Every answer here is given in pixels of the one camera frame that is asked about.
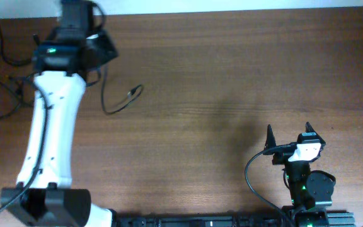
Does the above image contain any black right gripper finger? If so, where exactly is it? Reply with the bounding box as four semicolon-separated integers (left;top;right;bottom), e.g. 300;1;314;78
264;124;277;149
305;122;316;133

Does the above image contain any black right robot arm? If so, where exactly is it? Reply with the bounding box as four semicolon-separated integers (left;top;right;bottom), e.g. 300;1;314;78
265;122;336;226

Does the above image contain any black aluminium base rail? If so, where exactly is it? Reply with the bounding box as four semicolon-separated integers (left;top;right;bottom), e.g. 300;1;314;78
114;213;356;227

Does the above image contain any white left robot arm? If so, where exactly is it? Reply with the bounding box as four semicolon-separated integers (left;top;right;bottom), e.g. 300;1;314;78
0;1;117;226

